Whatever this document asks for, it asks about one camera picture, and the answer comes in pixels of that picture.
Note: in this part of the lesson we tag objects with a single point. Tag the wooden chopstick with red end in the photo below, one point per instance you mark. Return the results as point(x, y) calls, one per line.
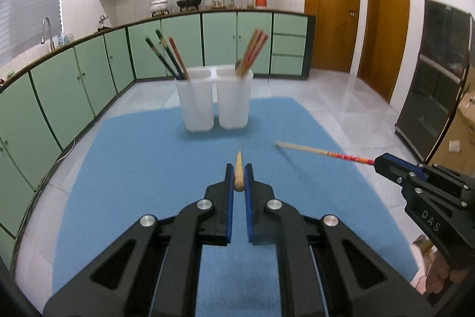
point(319, 152)
point(258, 52)
point(239, 172)
point(248, 49)
point(253, 51)

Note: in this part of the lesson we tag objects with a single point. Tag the tan cardboard box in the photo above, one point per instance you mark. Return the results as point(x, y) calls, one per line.
point(460, 131)

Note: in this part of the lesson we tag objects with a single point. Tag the plastic bottles by sink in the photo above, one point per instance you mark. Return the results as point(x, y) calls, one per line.
point(64, 40)

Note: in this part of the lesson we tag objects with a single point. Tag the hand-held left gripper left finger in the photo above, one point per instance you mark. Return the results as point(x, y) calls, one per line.
point(230, 209)

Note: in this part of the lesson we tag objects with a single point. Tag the black glass cabinet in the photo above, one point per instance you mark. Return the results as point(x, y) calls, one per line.
point(430, 79)

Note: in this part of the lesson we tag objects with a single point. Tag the black wok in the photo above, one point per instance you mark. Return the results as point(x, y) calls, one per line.
point(189, 2)

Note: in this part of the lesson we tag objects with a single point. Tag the small metal kettle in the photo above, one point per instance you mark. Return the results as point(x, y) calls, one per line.
point(103, 23)

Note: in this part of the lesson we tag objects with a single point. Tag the blue mat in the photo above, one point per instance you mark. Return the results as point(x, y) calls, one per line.
point(148, 161)

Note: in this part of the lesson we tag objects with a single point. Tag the metal faucet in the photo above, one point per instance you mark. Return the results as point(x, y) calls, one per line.
point(47, 31)

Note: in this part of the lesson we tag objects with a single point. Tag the black chopstick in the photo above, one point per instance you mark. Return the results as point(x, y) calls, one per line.
point(169, 51)
point(159, 55)

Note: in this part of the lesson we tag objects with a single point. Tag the glass jar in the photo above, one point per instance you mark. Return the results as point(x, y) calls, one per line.
point(228, 3)
point(250, 3)
point(208, 3)

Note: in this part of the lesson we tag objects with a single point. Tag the person's right hand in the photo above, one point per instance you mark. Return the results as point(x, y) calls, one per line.
point(439, 276)

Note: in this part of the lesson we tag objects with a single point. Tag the green drawer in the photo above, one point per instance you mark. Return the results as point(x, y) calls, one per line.
point(290, 24)
point(288, 65)
point(289, 44)

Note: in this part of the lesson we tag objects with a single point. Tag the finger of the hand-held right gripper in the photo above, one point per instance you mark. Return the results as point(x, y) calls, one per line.
point(393, 166)

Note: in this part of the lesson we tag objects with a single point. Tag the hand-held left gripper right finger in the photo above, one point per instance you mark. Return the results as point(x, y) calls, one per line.
point(248, 209)

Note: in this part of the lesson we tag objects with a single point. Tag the green base cabinet run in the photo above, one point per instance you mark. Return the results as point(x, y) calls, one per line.
point(52, 94)

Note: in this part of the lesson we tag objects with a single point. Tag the wooden door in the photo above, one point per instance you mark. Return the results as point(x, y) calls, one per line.
point(386, 27)
point(332, 5)

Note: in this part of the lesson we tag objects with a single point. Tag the white double utensil holder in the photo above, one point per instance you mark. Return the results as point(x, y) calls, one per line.
point(222, 98)

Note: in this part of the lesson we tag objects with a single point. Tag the white cooking pot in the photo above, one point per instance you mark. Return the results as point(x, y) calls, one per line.
point(159, 4)

